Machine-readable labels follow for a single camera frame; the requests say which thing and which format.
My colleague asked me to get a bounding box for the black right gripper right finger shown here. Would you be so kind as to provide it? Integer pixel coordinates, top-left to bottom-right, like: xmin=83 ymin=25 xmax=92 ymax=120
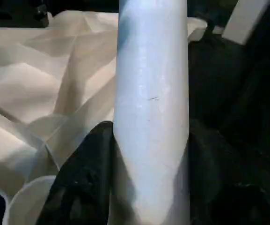
xmin=188 ymin=120 xmax=270 ymax=225

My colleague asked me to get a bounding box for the white plastic table top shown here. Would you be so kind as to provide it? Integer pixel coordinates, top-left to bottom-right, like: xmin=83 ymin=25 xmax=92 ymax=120
xmin=0 ymin=11 xmax=224 ymax=225

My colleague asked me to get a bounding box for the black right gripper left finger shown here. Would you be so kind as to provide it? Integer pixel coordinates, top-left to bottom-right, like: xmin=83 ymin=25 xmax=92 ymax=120
xmin=36 ymin=120 xmax=117 ymax=225

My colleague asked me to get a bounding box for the white plastic table leg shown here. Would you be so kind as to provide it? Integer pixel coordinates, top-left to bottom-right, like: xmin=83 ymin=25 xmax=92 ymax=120
xmin=111 ymin=0 xmax=191 ymax=225

